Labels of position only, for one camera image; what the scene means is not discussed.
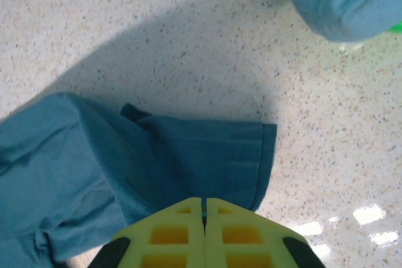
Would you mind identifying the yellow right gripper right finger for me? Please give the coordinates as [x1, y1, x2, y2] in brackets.
[204, 198, 326, 268]

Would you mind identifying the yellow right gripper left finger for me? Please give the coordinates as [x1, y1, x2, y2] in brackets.
[89, 197, 207, 268]

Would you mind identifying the teal t-shirt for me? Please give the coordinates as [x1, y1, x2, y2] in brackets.
[0, 92, 278, 268]

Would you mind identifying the green plastic basket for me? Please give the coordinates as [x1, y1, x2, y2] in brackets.
[386, 19, 402, 35]

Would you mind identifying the light blue t-shirt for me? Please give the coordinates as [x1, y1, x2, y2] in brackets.
[284, 0, 402, 43]

